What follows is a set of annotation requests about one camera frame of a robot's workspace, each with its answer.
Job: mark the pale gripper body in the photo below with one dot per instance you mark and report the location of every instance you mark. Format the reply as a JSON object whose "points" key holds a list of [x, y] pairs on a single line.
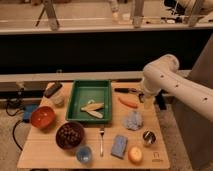
{"points": [[148, 102]]}

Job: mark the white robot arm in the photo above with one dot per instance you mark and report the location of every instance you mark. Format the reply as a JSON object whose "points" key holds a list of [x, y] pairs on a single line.
{"points": [[162, 74]]}

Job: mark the orange carrot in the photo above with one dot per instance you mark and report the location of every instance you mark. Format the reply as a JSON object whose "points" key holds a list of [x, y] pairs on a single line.
{"points": [[128, 103]]}

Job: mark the crumpled blue cloth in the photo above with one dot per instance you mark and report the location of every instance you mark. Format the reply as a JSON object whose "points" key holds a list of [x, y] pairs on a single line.
{"points": [[133, 121]]}

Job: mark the small metal cup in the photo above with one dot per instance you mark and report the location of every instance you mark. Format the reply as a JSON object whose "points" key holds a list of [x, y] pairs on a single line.
{"points": [[149, 138]]}

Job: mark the blue sponge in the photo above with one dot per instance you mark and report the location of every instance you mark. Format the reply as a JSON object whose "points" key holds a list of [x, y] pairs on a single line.
{"points": [[119, 146]]}

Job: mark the pale banana piece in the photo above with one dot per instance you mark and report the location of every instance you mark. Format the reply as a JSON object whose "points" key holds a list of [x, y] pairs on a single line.
{"points": [[95, 114]]}

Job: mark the silver fork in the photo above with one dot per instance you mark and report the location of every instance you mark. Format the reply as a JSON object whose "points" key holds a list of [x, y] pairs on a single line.
{"points": [[101, 132]]}

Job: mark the orange fruit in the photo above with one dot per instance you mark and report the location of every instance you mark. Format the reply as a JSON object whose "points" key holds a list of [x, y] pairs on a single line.
{"points": [[135, 155]]}

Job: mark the green plastic tray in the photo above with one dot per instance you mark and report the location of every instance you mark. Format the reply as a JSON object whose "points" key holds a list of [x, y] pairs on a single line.
{"points": [[86, 92]]}

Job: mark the blue plastic cup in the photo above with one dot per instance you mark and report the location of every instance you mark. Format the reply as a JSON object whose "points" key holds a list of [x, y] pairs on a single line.
{"points": [[84, 154]]}

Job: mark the dark bowl of nuts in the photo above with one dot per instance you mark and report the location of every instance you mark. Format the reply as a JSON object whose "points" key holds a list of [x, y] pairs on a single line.
{"points": [[70, 135]]}

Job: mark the beige round container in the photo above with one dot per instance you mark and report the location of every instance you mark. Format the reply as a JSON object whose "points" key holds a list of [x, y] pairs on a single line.
{"points": [[58, 101]]}

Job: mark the red bowl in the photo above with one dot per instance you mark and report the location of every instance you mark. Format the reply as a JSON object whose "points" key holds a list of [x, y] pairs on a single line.
{"points": [[42, 117]]}

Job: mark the blue power box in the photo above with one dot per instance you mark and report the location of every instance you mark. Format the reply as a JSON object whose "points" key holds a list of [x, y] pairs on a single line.
{"points": [[27, 112]]}

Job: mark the black handled peeler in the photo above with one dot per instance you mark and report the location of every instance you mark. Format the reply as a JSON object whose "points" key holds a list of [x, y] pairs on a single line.
{"points": [[134, 91]]}

